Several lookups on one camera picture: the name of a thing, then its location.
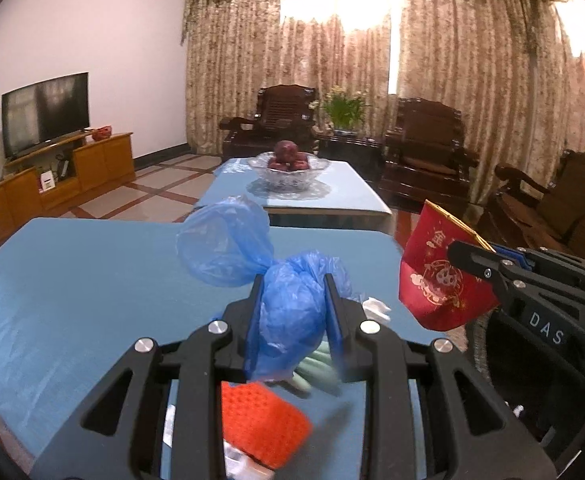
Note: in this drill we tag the dark wooden armchair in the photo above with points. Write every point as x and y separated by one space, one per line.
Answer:
283 112
426 158

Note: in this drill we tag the green rubber glove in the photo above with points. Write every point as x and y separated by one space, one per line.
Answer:
315 372

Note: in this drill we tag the red apples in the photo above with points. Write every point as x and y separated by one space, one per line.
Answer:
288 157

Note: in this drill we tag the left dark wooden armchair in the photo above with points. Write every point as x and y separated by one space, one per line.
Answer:
283 112

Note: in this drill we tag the blue tablecloth near table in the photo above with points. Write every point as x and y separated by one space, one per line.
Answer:
75 294

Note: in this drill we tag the beige patterned curtains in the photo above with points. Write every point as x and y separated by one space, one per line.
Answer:
515 69

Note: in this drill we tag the black trash bin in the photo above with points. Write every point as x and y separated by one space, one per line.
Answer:
546 394

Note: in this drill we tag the dark wooden sofa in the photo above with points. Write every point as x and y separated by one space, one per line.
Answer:
524 213

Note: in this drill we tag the orange foam fruit net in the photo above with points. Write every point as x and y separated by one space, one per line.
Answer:
267 428

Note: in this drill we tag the right dark wooden armchair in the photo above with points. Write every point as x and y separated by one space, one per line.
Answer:
426 158

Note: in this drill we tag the green potted plant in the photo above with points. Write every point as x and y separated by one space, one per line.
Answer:
345 110

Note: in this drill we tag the wooden tv cabinet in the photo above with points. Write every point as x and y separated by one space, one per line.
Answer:
98 167

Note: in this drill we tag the red ornament on cabinet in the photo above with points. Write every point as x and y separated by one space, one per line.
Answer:
101 133

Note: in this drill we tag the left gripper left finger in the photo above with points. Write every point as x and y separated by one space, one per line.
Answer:
157 412

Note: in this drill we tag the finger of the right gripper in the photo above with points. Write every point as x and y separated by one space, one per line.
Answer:
502 268

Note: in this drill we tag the white paper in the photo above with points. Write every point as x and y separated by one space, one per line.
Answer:
376 310

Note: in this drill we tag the glass fruit bowl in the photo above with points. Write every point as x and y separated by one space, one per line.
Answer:
282 177

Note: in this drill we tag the flat screen television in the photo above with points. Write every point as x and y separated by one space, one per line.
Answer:
43 112

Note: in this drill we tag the red envelope packet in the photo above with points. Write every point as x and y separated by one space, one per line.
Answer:
440 296

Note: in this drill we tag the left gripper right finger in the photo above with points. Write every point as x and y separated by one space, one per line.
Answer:
428 413

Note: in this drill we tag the blue cloth coffee table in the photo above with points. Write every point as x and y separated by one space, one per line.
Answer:
337 197

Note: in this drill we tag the dark wooden side table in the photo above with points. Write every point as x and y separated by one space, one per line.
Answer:
364 155

